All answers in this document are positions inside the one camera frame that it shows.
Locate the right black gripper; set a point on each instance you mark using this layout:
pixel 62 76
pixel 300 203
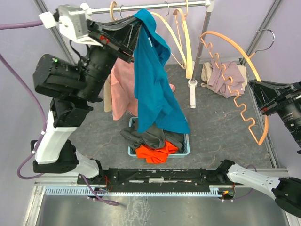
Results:
pixel 264 92

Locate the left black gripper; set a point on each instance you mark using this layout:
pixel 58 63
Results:
pixel 118 36

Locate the pink t shirt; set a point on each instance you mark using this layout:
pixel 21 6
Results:
pixel 122 90

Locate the white hanger of grey shirt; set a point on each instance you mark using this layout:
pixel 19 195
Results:
pixel 168 27

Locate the blue t shirt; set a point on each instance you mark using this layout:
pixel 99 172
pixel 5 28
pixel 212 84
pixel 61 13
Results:
pixel 157 104

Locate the dark grey t shirt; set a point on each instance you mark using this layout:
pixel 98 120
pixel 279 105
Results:
pixel 153 137

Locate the orange t shirt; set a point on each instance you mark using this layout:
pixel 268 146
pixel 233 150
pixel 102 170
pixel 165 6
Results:
pixel 156 156

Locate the beige plastic hanger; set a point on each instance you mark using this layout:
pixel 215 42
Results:
pixel 184 35

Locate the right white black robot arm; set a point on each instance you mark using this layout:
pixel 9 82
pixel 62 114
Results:
pixel 286 192

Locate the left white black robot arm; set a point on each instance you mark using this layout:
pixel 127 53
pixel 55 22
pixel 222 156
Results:
pixel 72 88

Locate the beige hanger of beige shirt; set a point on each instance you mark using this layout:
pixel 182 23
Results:
pixel 113 4

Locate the beige t shirt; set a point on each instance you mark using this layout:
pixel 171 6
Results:
pixel 107 95

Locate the cream garment on floor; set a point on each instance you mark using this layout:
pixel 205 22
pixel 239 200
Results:
pixel 206 73

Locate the metal clothes rack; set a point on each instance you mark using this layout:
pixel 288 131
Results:
pixel 209 4

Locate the light blue plastic basket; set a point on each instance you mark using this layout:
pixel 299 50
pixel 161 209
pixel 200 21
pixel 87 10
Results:
pixel 183 153

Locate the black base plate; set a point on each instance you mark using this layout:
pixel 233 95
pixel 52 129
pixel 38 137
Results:
pixel 163 180

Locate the light blue cable duct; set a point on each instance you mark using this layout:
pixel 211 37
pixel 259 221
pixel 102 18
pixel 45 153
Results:
pixel 84 190

